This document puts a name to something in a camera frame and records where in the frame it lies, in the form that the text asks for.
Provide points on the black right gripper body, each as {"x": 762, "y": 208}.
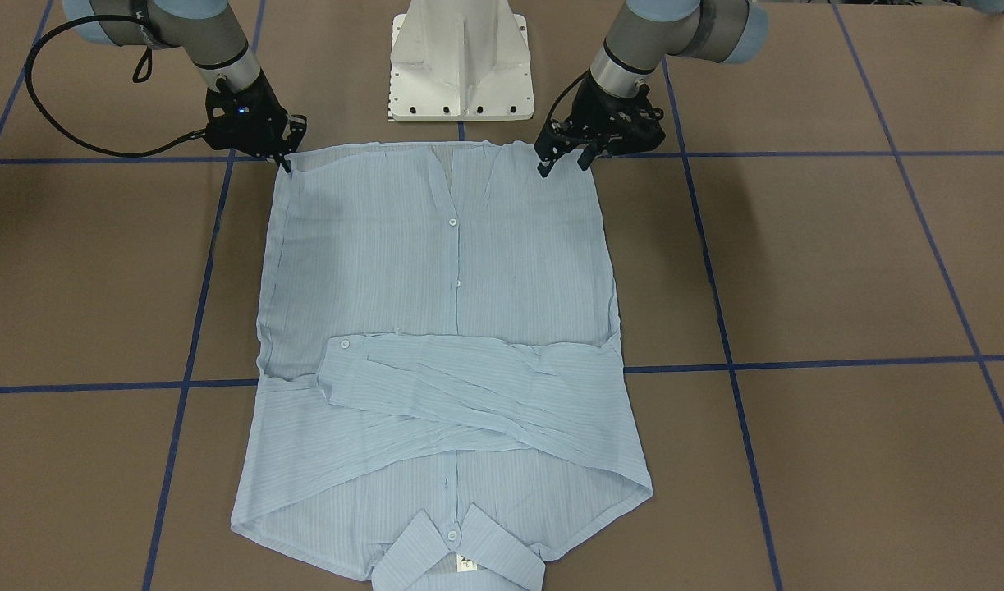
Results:
{"x": 265, "y": 103}

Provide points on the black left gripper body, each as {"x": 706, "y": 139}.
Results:
{"x": 593, "y": 100}

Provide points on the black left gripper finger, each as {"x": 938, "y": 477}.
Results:
{"x": 586, "y": 158}
{"x": 543, "y": 168}

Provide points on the light blue button-up shirt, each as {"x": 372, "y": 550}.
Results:
{"x": 441, "y": 402}

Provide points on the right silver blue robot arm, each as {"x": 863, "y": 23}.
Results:
{"x": 207, "y": 31}

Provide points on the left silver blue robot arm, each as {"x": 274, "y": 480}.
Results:
{"x": 644, "y": 33}

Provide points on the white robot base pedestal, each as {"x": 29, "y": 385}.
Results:
{"x": 460, "y": 61}

